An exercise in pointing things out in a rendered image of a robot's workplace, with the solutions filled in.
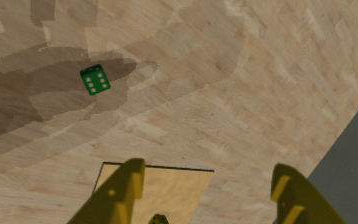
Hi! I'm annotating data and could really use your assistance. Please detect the green die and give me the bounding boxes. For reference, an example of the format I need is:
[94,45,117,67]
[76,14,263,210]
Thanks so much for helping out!
[80,64,111,96]

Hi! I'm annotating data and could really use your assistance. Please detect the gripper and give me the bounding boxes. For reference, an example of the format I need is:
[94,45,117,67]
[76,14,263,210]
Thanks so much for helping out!
[67,158,347,224]

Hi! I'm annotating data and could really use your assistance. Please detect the tan mat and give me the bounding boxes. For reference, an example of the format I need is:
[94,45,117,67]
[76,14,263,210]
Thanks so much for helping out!
[91,162,215,224]

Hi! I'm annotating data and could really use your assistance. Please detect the yellow die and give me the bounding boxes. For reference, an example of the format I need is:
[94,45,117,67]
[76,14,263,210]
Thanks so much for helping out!
[149,214,169,224]

